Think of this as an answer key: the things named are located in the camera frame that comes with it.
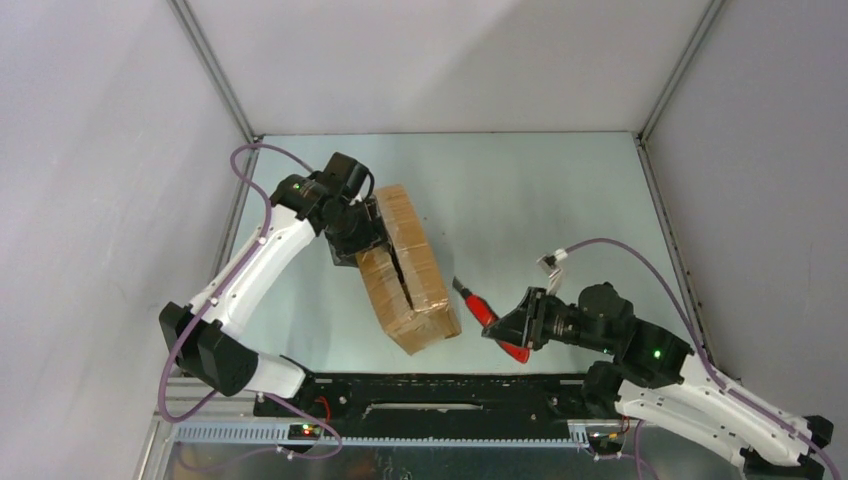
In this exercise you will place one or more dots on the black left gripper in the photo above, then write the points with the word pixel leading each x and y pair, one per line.
pixel 373 234

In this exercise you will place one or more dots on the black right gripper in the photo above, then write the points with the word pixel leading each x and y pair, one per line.
pixel 520 325

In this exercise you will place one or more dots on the red black utility knife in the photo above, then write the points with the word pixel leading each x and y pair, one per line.
pixel 486 316

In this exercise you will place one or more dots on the brown cardboard express box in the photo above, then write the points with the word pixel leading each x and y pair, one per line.
pixel 403 280

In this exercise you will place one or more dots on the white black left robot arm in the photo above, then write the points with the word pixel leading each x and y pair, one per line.
pixel 204 335

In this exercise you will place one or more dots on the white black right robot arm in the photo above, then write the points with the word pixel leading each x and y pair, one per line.
pixel 656 376

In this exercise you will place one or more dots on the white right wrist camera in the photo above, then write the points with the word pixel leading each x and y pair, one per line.
pixel 552 264

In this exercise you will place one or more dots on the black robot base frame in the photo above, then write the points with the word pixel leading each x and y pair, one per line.
pixel 429 410

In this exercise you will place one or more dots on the aluminium left corner post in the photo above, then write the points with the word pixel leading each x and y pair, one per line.
pixel 205 52

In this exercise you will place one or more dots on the aluminium corner post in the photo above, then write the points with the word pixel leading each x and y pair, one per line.
pixel 205 52
pixel 692 47

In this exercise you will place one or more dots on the aluminium right corner post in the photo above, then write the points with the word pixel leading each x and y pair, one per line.
pixel 692 47

